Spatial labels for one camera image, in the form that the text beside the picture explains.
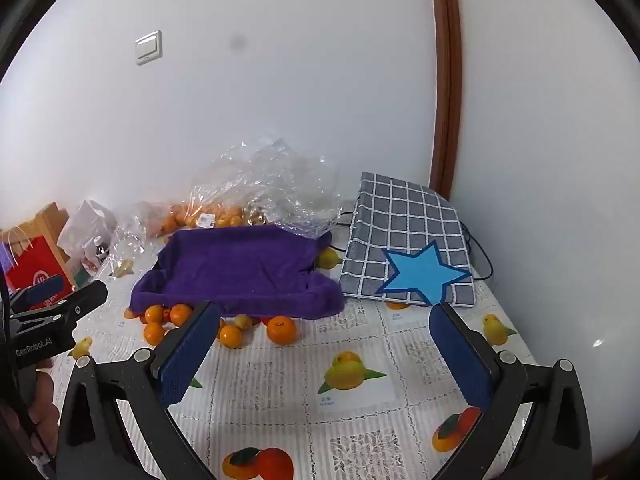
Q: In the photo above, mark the grey checked cushion blue star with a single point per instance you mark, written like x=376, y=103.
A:
x=406, y=246

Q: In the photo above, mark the large clear plastic bag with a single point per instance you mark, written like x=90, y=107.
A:
x=270, y=182

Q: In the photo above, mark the bag of small oranges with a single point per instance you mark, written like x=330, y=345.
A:
x=184, y=216

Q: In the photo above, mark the small clear plastic bag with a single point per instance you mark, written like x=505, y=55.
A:
x=138, y=226

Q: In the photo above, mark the brown wooden door frame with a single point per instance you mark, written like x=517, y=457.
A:
x=449, y=78

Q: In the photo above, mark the price label sticker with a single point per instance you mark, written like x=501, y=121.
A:
x=206, y=221

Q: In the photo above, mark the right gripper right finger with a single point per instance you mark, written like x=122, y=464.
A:
x=555, y=442

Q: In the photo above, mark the person's left hand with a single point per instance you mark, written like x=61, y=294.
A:
x=43, y=412

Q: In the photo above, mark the red paper gift bag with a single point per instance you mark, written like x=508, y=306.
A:
x=37, y=270

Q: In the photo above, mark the white wall switch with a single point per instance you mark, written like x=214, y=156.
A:
x=148, y=48

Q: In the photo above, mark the large orange with stem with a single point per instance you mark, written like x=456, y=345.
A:
x=281, y=330

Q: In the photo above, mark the purple towel covered tray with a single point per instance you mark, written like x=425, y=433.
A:
x=261, y=271

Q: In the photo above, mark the white plastic bag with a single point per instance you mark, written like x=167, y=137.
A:
x=87, y=234

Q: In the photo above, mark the small yellow-green fruit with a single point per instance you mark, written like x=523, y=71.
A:
x=243, y=322

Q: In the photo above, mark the orange at tray front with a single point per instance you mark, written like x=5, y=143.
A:
x=179, y=313

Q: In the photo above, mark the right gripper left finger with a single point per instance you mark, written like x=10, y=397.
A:
x=93, y=442

